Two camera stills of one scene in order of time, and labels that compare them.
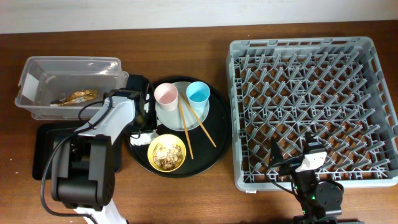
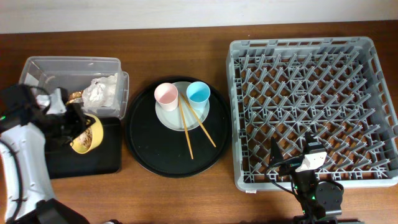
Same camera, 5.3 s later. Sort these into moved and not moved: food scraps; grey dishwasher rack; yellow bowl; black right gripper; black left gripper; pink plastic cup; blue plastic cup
Moved: yellow bowl; food scraps; black left gripper
Not moved: pink plastic cup; grey dishwasher rack; blue plastic cup; black right gripper
